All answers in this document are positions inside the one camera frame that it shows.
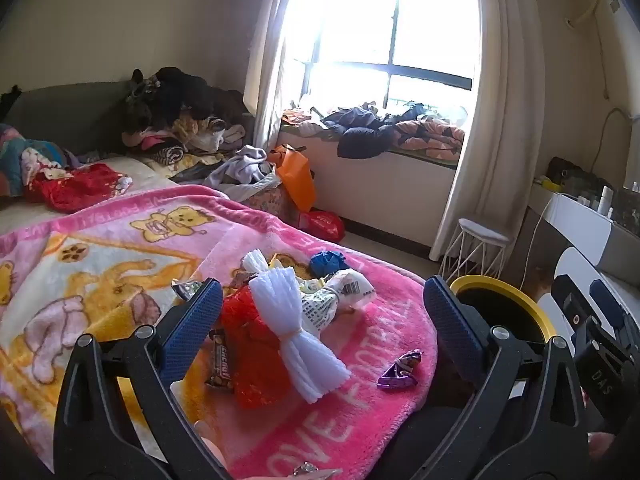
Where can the red plastic bag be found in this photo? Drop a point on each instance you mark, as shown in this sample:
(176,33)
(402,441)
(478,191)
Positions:
(325,225)

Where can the yellow-rimmed black bin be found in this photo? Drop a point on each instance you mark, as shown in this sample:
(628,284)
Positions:
(515,305)

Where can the pile of clothes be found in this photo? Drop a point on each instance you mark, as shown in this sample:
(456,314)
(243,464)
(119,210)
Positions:
(185,105)

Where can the orange patterned blanket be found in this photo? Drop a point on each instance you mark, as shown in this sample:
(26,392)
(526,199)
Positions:
(430,137)

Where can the white printed plastic bag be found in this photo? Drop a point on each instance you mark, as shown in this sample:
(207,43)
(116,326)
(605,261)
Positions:
(340,292)

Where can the pink printed laundry box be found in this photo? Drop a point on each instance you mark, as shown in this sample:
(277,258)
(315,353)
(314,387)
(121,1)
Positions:
(272,205)

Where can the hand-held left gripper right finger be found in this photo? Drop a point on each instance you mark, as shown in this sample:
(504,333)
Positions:
(450,330)

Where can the white desk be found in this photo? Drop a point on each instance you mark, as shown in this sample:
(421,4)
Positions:
(585,220)

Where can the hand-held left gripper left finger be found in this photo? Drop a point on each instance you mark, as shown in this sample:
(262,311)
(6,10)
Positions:
(192,330)

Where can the white foam fruit net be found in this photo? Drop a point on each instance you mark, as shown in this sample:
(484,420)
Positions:
(287,310)

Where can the dark blue jacket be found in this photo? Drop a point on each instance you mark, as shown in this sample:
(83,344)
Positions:
(365,140)

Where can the cream curtain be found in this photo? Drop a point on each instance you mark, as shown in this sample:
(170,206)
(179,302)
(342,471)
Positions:
(270,60)
(500,110)

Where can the purple candy wrapper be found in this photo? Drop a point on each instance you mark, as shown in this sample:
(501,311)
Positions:
(400,370)

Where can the red cloth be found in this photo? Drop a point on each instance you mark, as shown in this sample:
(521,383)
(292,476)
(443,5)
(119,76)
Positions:
(75,187)

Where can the lavender white clothes heap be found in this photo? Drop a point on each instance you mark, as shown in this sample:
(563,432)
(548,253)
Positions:
(240,167)

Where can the white bottle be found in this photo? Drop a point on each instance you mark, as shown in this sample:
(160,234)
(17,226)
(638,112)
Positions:
(606,200)

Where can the pink printed bear blanket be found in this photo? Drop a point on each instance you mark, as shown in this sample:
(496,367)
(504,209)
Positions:
(100,280)

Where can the person's left hand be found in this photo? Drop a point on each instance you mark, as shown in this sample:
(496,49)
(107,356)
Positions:
(212,447)

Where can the white chair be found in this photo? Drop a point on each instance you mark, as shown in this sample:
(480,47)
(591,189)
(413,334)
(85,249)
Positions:
(575,265)

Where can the black framed window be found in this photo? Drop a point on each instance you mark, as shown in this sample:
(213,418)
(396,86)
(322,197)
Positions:
(390,67)

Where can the grey bed headboard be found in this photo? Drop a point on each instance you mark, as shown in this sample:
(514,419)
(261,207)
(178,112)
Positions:
(65,115)

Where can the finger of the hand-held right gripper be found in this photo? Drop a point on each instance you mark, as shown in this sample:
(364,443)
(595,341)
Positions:
(567,300)
(610,310)

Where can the colourful printed quilt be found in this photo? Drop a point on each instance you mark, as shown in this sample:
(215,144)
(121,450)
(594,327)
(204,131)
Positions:
(20,155)

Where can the dark bag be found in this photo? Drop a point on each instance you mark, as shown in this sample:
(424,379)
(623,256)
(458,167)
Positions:
(570,172)

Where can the orange bag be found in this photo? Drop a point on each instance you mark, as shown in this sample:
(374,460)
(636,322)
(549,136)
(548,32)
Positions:
(297,175)

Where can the beige bed sheet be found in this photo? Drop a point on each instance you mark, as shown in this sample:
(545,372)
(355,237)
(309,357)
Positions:
(145,170)

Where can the blue plastic bag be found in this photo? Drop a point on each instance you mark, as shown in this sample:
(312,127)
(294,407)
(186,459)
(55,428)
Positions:
(327,264)

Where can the brown chocolate bar wrapper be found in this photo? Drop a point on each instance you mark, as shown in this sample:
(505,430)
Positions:
(220,360)

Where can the person's right hand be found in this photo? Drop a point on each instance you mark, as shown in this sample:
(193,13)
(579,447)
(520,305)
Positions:
(602,445)

